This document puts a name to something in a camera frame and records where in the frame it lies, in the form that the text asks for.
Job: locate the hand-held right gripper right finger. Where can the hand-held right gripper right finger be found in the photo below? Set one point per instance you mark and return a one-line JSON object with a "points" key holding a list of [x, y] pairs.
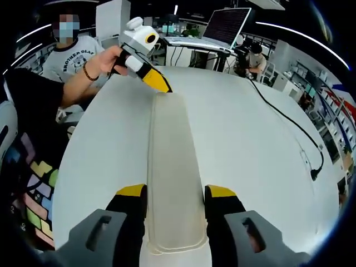
{"points": [[222, 217]]}

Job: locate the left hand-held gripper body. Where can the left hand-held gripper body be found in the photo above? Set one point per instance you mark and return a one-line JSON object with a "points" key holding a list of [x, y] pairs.
{"points": [[136, 39]]}

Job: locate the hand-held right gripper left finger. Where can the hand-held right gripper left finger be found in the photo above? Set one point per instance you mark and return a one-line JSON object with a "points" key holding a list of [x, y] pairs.
{"points": [[128, 217]]}

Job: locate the beige cutlery case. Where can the beige cutlery case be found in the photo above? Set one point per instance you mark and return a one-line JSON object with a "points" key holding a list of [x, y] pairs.
{"points": [[178, 251]]}

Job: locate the beige rectangular tray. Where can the beige rectangular tray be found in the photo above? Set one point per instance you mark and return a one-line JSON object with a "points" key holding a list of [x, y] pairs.
{"points": [[175, 167]]}

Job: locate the person's left hand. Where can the person's left hand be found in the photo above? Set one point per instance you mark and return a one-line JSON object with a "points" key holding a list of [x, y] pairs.
{"points": [[107, 62]]}

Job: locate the white laptop stand table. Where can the white laptop stand table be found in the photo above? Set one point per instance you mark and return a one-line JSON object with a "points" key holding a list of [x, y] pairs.
{"points": [[194, 48]]}

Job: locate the open laptop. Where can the open laptop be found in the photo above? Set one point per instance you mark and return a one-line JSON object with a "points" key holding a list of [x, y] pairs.
{"points": [[225, 25]]}

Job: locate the white desk socket flap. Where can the white desk socket flap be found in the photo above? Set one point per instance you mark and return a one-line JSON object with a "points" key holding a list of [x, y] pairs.
{"points": [[304, 160]]}

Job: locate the ceiling light strip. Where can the ceiling light strip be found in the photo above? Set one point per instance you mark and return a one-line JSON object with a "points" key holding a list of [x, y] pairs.
{"points": [[306, 36]]}

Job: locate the white device with dark slot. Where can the white device with dark slot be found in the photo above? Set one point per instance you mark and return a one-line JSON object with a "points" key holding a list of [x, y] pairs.
{"points": [[11, 116]]}

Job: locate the shelf unit with white boxes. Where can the shelf unit with white boxes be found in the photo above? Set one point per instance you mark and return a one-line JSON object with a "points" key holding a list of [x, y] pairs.
{"points": [[336, 116]]}

